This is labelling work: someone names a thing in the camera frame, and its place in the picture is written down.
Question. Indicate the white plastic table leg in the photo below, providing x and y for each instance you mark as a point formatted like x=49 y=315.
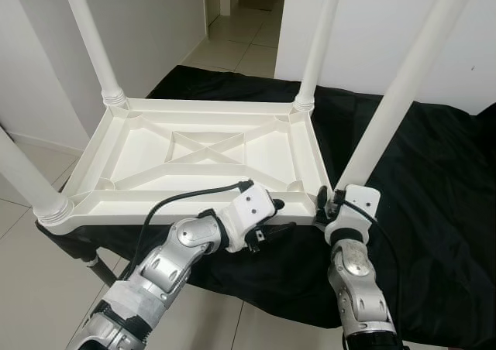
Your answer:
x=89 y=40
x=403 y=79
x=322 y=32
x=31 y=183

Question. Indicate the white plastic table top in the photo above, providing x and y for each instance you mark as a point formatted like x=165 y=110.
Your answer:
x=139 y=152

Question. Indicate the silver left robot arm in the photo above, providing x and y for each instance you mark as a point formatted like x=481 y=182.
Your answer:
x=178 y=249

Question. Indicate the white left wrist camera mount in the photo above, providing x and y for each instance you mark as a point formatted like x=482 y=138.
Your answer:
x=252 y=207

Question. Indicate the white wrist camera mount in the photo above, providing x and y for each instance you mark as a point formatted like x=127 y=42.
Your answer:
x=252 y=207
x=360 y=199

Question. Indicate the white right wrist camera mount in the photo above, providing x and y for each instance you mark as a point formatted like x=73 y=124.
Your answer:
x=360 y=199

